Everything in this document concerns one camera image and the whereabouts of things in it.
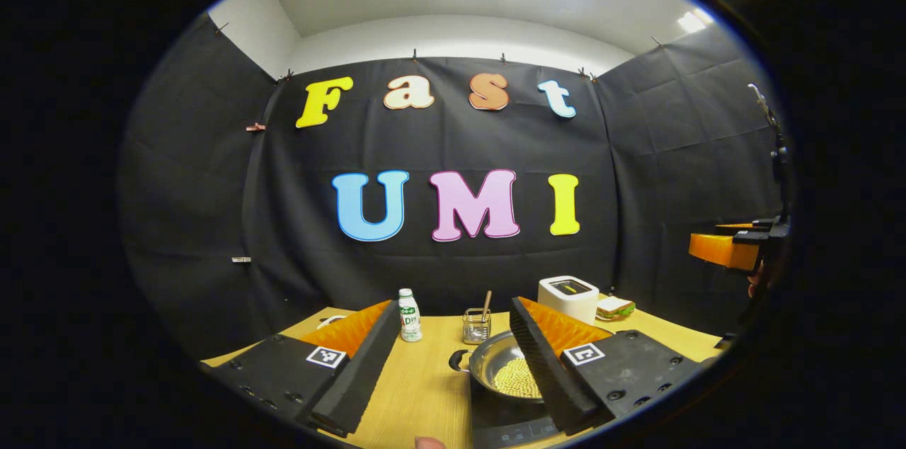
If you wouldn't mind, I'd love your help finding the white drink bottle green label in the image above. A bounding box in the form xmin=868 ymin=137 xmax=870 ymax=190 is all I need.
xmin=397 ymin=288 xmax=423 ymax=343

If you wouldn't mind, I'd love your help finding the black induction cooktop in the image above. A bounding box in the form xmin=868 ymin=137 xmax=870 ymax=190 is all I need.
xmin=467 ymin=382 xmax=567 ymax=449

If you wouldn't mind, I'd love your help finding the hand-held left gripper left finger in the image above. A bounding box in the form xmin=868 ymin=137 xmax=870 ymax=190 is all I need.
xmin=200 ymin=299 xmax=401 ymax=438

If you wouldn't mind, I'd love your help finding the white toaster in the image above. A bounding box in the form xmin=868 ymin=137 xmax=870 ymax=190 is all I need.
xmin=537 ymin=275 xmax=600 ymax=326

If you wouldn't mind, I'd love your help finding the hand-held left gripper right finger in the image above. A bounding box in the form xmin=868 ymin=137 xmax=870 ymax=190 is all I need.
xmin=510 ymin=295 xmax=709 ymax=436

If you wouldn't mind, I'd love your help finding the sandwich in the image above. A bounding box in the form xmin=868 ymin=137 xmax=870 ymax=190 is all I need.
xmin=596 ymin=296 xmax=637 ymax=322

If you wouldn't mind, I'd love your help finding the heap of soybeans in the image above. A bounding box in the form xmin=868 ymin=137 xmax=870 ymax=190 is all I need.
xmin=493 ymin=357 xmax=543 ymax=399

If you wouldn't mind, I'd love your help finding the black backdrop cloth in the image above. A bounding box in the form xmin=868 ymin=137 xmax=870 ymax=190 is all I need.
xmin=117 ymin=13 xmax=788 ymax=362

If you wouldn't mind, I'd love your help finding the steel pot with black handles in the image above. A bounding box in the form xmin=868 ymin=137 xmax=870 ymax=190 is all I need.
xmin=449 ymin=330 xmax=546 ymax=404

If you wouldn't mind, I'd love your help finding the wire mesh utensil holder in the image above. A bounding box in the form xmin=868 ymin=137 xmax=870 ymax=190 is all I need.
xmin=462 ymin=307 xmax=493 ymax=346

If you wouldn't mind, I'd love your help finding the ceiling light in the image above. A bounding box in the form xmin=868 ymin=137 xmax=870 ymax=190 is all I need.
xmin=676 ymin=8 xmax=716 ymax=34

